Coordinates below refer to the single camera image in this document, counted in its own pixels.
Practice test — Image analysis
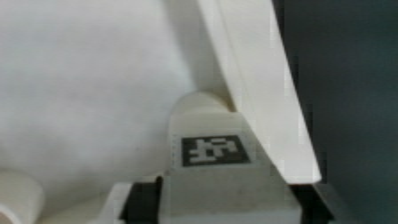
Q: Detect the white table leg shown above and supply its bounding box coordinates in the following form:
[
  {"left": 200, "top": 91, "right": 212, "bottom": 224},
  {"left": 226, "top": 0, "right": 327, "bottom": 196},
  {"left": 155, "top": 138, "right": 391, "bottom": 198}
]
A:
[{"left": 159, "top": 92, "right": 303, "bottom": 224}]

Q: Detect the white square tabletop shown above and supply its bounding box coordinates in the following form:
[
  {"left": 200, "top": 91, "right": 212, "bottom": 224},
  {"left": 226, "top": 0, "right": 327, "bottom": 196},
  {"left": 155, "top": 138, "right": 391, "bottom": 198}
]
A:
[{"left": 0, "top": 0, "right": 322, "bottom": 222}]

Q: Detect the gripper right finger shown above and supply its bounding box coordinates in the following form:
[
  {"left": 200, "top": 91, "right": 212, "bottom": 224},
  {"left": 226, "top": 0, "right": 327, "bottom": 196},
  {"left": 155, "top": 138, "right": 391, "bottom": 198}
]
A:
[{"left": 290, "top": 184, "right": 335, "bottom": 224}]

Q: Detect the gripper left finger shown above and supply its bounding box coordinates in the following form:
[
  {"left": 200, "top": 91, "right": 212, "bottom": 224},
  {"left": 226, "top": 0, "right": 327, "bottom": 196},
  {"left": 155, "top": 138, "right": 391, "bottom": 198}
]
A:
[{"left": 120, "top": 177, "right": 164, "bottom": 224}]

